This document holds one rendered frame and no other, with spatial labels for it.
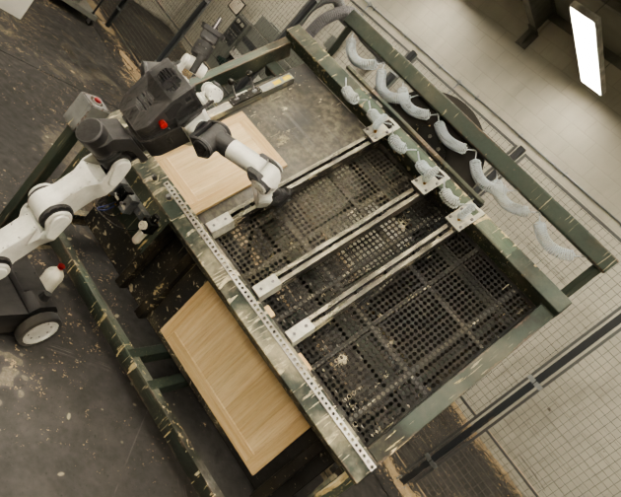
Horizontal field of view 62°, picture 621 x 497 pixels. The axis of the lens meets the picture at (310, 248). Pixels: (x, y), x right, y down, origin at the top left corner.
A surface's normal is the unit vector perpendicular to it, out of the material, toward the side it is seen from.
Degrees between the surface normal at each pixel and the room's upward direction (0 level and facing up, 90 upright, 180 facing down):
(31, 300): 45
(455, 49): 90
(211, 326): 90
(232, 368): 90
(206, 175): 52
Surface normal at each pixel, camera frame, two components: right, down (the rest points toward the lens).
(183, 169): 0.09, -0.46
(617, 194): -0.51, -0.18
